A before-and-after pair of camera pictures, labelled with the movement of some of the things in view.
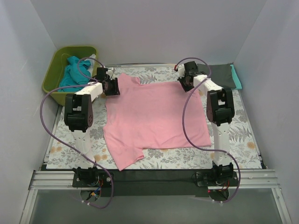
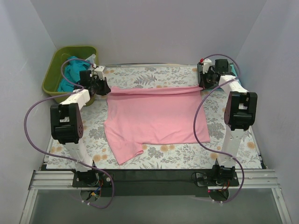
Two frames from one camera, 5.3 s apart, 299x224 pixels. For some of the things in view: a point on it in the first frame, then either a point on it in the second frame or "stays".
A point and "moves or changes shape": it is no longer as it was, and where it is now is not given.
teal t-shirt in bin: [72, 76] stays
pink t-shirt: [152, 115] moves or changes shape
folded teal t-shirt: [237, 81] stays
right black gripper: [186, 82] -> [206, 81]
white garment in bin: [91, 61] stays
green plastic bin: [60, 59] stays
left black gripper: [112, 87] -> [103, 86]
